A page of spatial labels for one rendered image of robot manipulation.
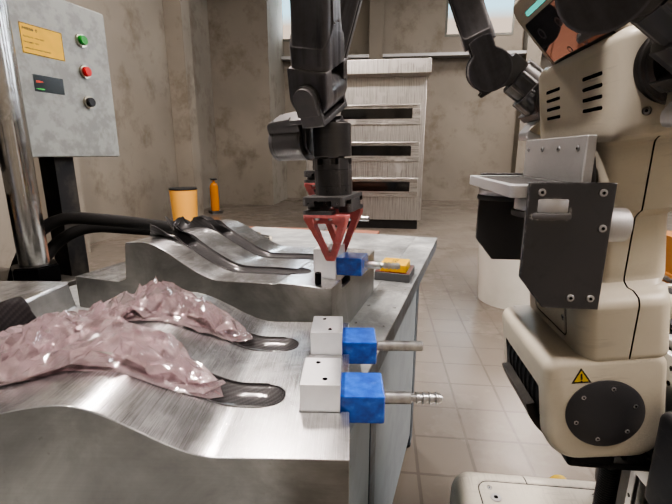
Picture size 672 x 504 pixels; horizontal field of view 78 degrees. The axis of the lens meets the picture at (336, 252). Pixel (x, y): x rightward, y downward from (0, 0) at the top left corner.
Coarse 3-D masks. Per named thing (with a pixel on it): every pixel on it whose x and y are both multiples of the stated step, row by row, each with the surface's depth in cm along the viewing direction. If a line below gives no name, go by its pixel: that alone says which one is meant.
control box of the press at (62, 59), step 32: (32, 0) 100; (64, 0) 108; (32, 32) 101; (64, 32) 108; (96, 32) 117; (32, 64) 101; (64, 64) 109; (96, 64) 118; (32, 96) 102; (64, 96) 110; (96, 96) 119; (32, 128) 102; (64, 128) 110; (96, 128) 119; (64, 160) 116; (64, 192) 117; (64, 256) 120
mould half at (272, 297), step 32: (128, 256) 70; (160, 256) 68; (192, 256) 70; (224, 256) 75; (256, 256) 80; (96, 288) 75; (128, 288) 72; (192, 288) 67; (224, 288) 65; (256, 288) 63; (288, 288) 62; (320, 288) 60; (352, 288) 70; (288, 320) 63
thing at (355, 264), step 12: (348, 252) 67; (324, 264) 64; (336, 264) 63; (348, 264) 63; (360, 264) 62; (372, 264) 63; (384, 264) 63; (396, 264) 62; (324, 276) 64; (336, 276) 64
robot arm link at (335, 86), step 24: (312, 0) 48; (336, 0) 49; (312, 24) 50; (336, 24) 51; (312, 48) 51; (336, 48) 53; (288, 72) 54; (312, 72) 53; (336, 72) 57; (336, 96) 57
